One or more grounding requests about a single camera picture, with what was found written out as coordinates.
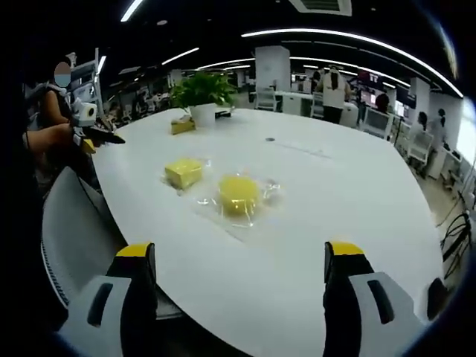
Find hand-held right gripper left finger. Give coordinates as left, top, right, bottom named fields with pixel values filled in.
left=55, top=242, right=159, bottom=357

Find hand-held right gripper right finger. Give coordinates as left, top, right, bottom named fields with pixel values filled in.
left=322, top=240, right=425, bottom=357

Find rectangular yellow silicone block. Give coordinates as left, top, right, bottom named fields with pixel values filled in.
left=164, top=157, right=204, bottom=190

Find round yellow silicone block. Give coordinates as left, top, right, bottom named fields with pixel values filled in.
left=217, top=173, right=260, bottom=219

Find black chair armrest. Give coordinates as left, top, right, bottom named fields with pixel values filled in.
left=426, top=277, right=450, bottom=321

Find grey office chair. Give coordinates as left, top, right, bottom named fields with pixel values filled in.
left=39, top=166, right=129, bottom=310

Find square yellow sponge in wrapper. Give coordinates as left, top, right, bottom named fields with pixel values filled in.
left=159, top=155, right=213, bottom=193

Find person's dark clothing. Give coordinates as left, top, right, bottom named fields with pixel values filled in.
left=9, top=143, right=66, bottom=298

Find green plant in white pot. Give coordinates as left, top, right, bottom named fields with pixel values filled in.
left=169, top=71, right=239, bottom=126

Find ceiling light strip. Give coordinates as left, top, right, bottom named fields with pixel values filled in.
left=240, top=28, right=465, bottom=99
left=120, top=0, right=144, bottom=22
left=161, top=47, right=201, bottom=66

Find round yellow sponge in wrapper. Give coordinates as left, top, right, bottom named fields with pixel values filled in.
left=196, top=167, right=288, bottom=228

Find white mesh office chair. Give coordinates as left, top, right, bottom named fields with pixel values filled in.
left=406, top=129, right=435, bottom=169
left=255, top=87, right=279, bottom=112
left=361, top=109, right=392, bottom=139

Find ceiling air vent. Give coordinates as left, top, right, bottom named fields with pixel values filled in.
left=289, top=0, right=353, bottom=16

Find black cables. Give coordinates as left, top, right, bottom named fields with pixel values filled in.
left=440, top=208, right=475, bottom=263

